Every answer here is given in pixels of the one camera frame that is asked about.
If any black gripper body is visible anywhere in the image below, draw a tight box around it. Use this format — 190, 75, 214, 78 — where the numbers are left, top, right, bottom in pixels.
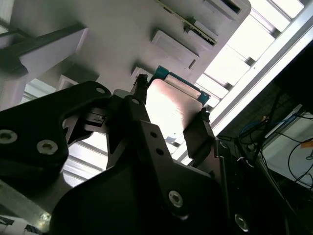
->
50, 160, 291, 235

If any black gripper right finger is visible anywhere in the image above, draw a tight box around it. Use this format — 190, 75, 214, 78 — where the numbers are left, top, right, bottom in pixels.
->
182, 107, 250, 233

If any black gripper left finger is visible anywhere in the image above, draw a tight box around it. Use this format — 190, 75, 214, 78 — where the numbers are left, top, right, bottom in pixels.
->
0, 73, 187, 213

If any silver CPU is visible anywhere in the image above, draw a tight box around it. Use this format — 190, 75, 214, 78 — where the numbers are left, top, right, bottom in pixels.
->
144, 65, 211, 147

